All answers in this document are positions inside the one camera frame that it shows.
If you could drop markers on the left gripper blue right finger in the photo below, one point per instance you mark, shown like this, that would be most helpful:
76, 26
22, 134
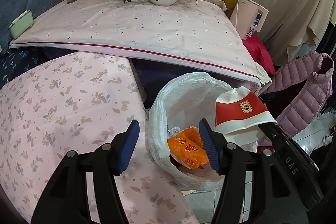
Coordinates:
212, 144

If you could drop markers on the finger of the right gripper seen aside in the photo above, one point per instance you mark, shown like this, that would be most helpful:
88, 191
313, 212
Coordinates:
274, 137

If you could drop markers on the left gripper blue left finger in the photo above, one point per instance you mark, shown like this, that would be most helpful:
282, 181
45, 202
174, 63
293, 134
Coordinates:
125, 145

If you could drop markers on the orange plastic snack bag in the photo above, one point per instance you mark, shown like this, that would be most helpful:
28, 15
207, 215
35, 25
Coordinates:
187, 148

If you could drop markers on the crushed red white paper cup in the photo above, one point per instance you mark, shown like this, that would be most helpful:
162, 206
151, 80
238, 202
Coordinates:
238, 114

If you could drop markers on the white plastic trash bag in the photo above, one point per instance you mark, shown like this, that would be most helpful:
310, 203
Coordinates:
182, 103

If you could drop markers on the pink puffer jacket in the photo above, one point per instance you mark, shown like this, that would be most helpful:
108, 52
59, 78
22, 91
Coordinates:
299, 91

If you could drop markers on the pink rabbit print tablecloth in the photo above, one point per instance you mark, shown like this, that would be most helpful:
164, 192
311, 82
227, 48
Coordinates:
79, 102

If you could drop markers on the white round lid container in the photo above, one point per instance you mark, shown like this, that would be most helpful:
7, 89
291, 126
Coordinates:
262, 75

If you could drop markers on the red cushion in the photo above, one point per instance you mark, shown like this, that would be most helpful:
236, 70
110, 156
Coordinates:
259, 53

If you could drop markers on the pink floral bed cover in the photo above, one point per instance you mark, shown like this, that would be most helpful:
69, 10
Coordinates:
189, 33

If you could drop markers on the pink appliance box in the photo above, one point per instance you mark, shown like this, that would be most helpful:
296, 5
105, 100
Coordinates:
248, 18

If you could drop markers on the navy floral cloth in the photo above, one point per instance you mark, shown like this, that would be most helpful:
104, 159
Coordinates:
16, 62

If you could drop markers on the mint green tissue box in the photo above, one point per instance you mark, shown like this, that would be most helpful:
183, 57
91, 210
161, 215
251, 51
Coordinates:
21, 23

